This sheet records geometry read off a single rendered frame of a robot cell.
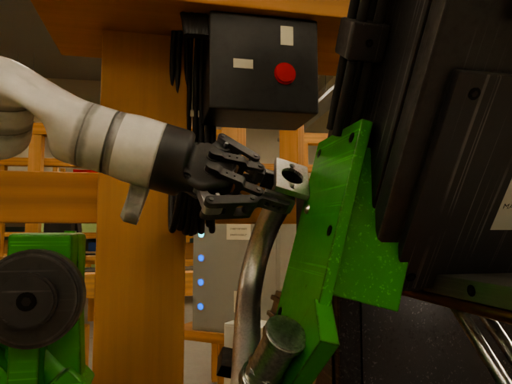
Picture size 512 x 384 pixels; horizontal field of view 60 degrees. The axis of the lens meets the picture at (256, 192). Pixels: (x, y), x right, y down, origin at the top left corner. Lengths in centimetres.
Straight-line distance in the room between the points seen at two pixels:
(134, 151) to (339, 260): 23
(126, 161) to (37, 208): 40
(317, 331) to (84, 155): 28
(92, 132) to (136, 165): 5
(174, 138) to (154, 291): 34
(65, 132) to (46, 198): 38
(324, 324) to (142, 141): 25
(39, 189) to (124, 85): 24
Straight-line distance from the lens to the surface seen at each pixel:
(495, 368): 45
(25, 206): 86
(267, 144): 1079
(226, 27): 71
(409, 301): 62
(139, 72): 78
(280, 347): 38
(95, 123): 48
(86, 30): 83
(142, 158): 47
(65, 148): 49
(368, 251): 42
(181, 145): 47
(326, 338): 37
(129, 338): 76
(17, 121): 51
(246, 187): 48
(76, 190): 84
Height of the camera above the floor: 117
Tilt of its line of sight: 5 degrees up
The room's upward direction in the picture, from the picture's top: straight up
